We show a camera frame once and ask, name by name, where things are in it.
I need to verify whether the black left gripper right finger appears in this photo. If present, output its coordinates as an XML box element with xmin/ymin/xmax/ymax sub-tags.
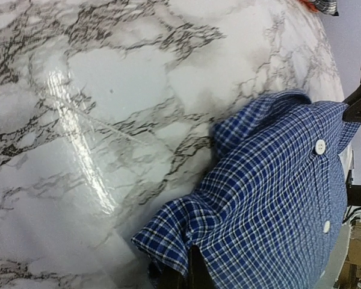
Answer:
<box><xmin>188</xmin><ymin>245</ymin><xmax>215</xmax><ymax>289</ymax></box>

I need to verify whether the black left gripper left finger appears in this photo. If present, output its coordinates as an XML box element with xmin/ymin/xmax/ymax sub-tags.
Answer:
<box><xmin>159</xmin><ymin>267</ymin><xmax>186</xmax><ymax>289</ymax></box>

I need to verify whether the blue checked shirt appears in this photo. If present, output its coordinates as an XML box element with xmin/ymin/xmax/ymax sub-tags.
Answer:
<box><xmin>132</xmin><ymin>90</ymin><xmax>359</xmax><ymax>288</ymax></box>

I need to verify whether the black white plaid garment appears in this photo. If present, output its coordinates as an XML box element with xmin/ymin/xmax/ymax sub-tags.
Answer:
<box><xmin>309</xmin><ymin>0</ymin><xmax>339</xmax><ymax>17</ymax></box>

